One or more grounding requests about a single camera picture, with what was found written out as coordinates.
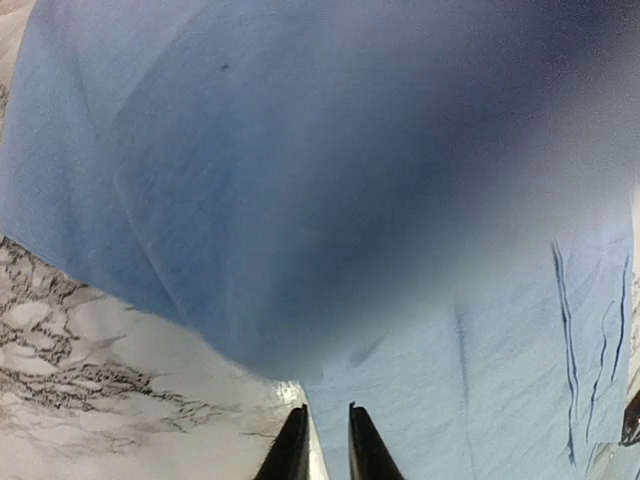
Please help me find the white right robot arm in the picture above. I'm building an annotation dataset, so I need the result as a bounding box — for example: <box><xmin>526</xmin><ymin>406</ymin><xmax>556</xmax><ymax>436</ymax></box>
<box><xmin>620</xmin><ymin>391</ymin><xmax>640</xmax><ymax>447</ymax></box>

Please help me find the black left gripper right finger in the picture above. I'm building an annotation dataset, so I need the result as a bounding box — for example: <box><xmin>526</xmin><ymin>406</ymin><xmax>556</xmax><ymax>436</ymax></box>
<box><xmin>348</xmin><ymin>402</ymin><xmax>404</xmax><ymax>480</ymax></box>

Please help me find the light blue long sleeve shirt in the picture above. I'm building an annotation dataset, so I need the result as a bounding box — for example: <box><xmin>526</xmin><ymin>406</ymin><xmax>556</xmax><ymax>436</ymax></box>
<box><xmin>1</xmin><ymin>1</ymin><xmax>639</xmax><ymax>479</ymax></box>

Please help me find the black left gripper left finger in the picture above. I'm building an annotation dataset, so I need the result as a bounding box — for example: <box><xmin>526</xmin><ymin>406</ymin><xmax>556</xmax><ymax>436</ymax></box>
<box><xmin>255</xmin><ymin>404</ymin><xmax>309</xmax><ymax>480</ymax></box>

